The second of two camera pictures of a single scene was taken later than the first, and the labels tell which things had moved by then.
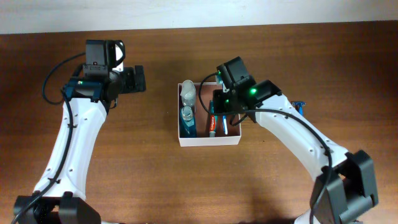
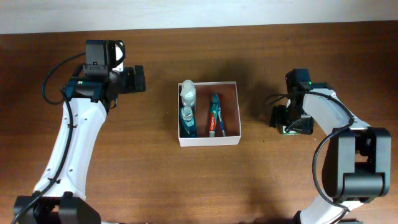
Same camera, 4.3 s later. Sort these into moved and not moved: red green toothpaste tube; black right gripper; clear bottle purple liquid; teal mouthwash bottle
Moved: black right gripper
Not moved: clear bottle purple liquid; teal mouthwash bottle; red green toothpaste tube
